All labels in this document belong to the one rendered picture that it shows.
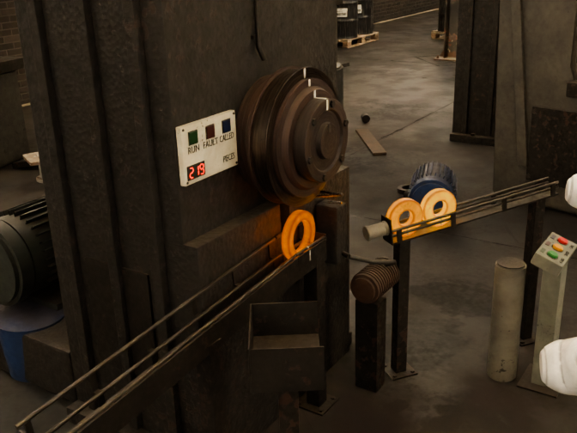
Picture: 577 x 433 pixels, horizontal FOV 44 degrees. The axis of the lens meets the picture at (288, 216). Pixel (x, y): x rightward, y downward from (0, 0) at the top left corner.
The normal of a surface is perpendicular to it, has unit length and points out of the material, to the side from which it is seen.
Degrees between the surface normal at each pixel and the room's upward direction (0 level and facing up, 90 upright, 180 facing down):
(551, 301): 90
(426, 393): 0
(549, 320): 90
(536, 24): 90
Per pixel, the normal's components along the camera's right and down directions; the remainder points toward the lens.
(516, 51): -0.73, 0.26
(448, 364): -0.03, -0.93
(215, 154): 0.83, 0.18
